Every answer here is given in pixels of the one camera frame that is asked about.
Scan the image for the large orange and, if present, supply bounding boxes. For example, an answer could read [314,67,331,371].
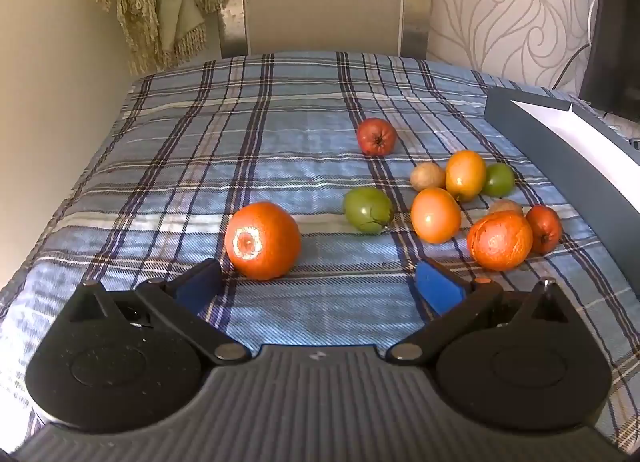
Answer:
[224,201,302,281]

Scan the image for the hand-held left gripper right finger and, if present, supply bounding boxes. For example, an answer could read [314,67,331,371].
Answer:
[385,257,583,365]

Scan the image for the grey box with white interior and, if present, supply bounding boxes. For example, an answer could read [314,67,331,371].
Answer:
[484,86,640,300]

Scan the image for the large green fruit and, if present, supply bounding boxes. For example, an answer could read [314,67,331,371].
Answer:
[343,186,395,235]

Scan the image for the rough-skinned orange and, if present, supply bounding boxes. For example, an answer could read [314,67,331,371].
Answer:
[467,210,534,271]

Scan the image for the smooth yellow-orange fruit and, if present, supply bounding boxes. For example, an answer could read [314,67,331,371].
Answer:
[445,150,488,203]
[410,187,462,245]

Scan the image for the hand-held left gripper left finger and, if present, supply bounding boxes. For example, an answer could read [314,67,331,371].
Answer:
[67,258,252,365]

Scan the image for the blue plaid blanket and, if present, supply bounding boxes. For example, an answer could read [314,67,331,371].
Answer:
[0,52,640,448]

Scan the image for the red fruit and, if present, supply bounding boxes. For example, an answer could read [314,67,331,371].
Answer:
[525,204,564,255]
[356,117,398,157]

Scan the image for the black television cable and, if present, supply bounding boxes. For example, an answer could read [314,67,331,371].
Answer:
[552,43,592,90]

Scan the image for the small green fruit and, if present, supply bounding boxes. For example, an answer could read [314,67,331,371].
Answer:
[481,162,516,199]

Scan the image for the brown round fruit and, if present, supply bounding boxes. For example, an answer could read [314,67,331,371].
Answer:
[410,162,447,191]
[487,199,524,217]

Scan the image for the black television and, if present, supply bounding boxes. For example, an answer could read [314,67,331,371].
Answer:
[579,0,640,121]

